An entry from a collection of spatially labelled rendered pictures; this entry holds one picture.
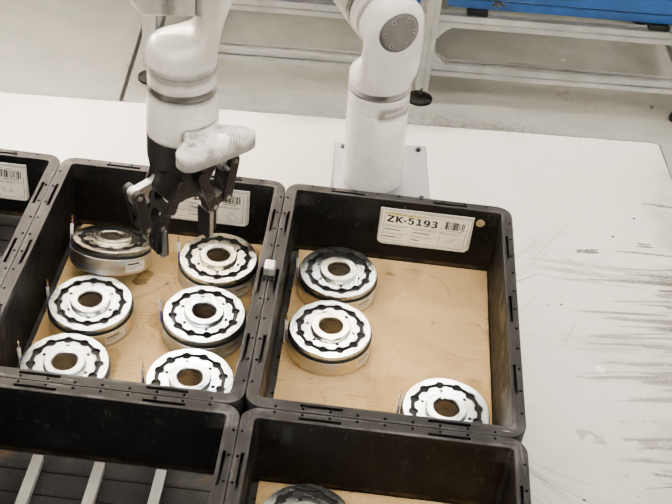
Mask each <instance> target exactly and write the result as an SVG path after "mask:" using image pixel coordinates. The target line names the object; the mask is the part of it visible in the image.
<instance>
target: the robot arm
mask: <svg viewBox="0 0 672 504"><path fill-rule="evenodd" d="M129 1H130V3H131V4H132V5H133V6H134V7H135V8H136V9H137V10H138V11H140V12H141V13H143V14H147V15H152V16H167V15H168V16H194V17H193V18H191V19H190V20H187V21H185V22H181V23H178V24H173V25H169V26H166V27H163V28H160V29H158V30H156V31H155V32H153V33H152V34H151V36H150V37H149V39H148V41H147V47H146V63H147V64H146V66H147V96H146V109H145V111H146V139H147V155H148V160H149V165H150V166H149V170H148V172H147V174H146V179H145V180H143V181H141V182H140V183H138V184H136V185H135V186H134V185H133V184H132V183H130V182H128V183H126V184H125V185H124V186H123V192H124V196H125V199H126V203H127V206H128V210H129V213H130V217H131V220H132V223H133V224H134V225H136V226H137V227H138V228H139V229H140V230H141V231H142V232H143V233H144V234H145V235H148V234H149V245H150V247H151V248H152V249H153V250H154V251H155V252H156V253H157V254H159V255H160V256H161V257H162V258H164V257H166V256H168V255H169V243H168V242H169V241H168V230H167V227H168V224H169V221H170V219H171V216H174V215H175V214H176V211H177V209H178V206H179V203H181V202H183V201H184V200H186V199H187V198H192V197H196V196H197V197H198V199H199V200H200V201H201V203H200V204H198V230H199V231H200V232H201V233H202V234H203V235H204V236H205V237H206V238H210V237H212V236H213V231H214V230H215V228H216V218H217V209H218V208H219V204H220V203H221V202H223V201H226V202H227V201H229V200H230V199H231V198H232V195H233V190H234V186H235V181H236V176H237V171H238V166H239V161H240V157H239V155H242V154H244V153H246V152H249V151H251V150H252V149H253V148H254V147H255V140H256V132H255V131H254V130H253V129H252V128H250V127H249V126H247V125H242V124H231V125H229V124H220V123H218V122H219V104H218V97H217V53H218V46H219V41H220V37H221V33H222V29H223V26H224V23H225V20H226V17H227V15H228V12H229V9H230V6H231V4H232V1H233V0H129ZM333 1H334V3H335V4H336V5H337V7H338V8H339V9H340V11H341V12H342V14H343V15H344V17H345V18H346V20H347V21H348V23H349V24H350V26H351V27H352V29H353V30H354V31H355V32H356V34H357V35H358V36H359V37H360V39H361V40H362V41H363V52H362V56H361V57H359V58H358V59H356V60H355V61H354V62H353V63H352V65H351V67H350V70H349V79H348V96H347V114H346V130H345V146H344V160H343V179H344V181H345V183H346V184H347V185H348V186H349V187H350V188H352V189H353V190H359V191H368V192H376V193H388V192H390V191H392V190H394V189H395V188H396V187H397V186H398V185H399V183H400V181H401V174H402V165H403V157H404V148H405V139H406V129H407V120H408V111H409V101H410V91H411V83H412V81H413V79H414V77H415V76H416V74H417V71H418V68H419V63H420V57H421V51H422V45H423V39H424V31H425V17H424V12H423V9H422V7H421V6H420V4H419V3H418V2H417V1H416V0H333ZM214 171H215V173H214V178H213V184H212V185H211V183H210V178H211V176H212V174H213V172H214ZM223 181H224V186H223ZM152 189H153V190H152ZM151 190H152V193H151V196H150V200H149V199H148V198H149V192H150V191H151ZM163 198H164V199H166V200H167V201H168V203H167V202H166V201H165V200H164V199H163ZM149 202H150V204H151V206H150V209H149V211H148V207H147V203H149ZM159 212H160V213H161V214H160V218H158V215H159Z"/></svg>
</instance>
